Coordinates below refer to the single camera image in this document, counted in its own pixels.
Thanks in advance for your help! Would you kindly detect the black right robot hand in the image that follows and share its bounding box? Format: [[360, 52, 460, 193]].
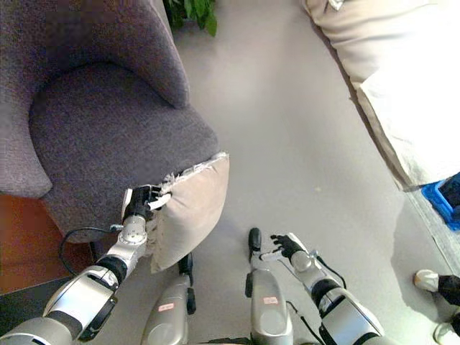
[[259, 232, 306, 265]]

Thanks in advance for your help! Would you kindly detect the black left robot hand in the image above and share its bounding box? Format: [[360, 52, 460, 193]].
[[121, 185, 172, 221]]

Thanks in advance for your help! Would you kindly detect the white feathery beige pillow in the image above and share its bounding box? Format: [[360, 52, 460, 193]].
[[145, 152, 231, 275]]

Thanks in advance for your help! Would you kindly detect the beige fabric sofa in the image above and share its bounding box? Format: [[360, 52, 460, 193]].
[[300, 0, 460, 91]]

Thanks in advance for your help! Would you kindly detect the black right robot foot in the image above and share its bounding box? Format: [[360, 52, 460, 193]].
[[248, 227, 262, 263]]

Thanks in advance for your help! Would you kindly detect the black robot foot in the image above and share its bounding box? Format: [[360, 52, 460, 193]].
[[248, 227, 262, 263], [178, 253, 194, 277]]

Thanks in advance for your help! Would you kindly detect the silver right robot leg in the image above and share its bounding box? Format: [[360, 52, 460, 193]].
[[245, 262, 294, 345]]

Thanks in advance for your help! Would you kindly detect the silver robot leg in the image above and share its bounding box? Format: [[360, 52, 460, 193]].
[[139, 275, 197, 345], [245, 262, 294, 345]]

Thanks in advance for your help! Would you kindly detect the black left robot foot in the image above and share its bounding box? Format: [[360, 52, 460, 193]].
[[178, 253, 194, 277]]

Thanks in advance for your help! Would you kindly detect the purple-grey fabric armchair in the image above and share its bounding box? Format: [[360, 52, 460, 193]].
[[0, 0, 221, 245]]

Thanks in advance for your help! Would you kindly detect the silver left robot leg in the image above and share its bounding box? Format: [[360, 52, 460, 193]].
[[139, 275, 197, 345]]

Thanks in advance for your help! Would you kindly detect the orange-brown wooden panel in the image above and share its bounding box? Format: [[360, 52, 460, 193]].
[[0, 193, 100, 295]]

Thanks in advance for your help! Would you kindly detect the white sneaker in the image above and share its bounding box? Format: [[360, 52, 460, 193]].
[[413, 269, 441, 293]]

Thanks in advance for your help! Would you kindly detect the dark grey floor mat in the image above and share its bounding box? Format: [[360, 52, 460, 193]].
[[0, 276, 73, 324]]

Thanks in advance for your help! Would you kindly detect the blue plastic crate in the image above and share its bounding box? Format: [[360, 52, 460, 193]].
[[420, 179, 460, 234]]

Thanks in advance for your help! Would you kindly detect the person's black trouser leg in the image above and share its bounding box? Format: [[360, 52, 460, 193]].
[[436, 272, 460, 324]]

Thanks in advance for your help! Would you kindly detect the green leafy plant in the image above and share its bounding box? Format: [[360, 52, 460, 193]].
[[163, 0, 219, 37]]

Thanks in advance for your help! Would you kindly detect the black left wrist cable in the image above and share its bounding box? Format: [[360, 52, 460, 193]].
[[58, 226, 121, 277]]

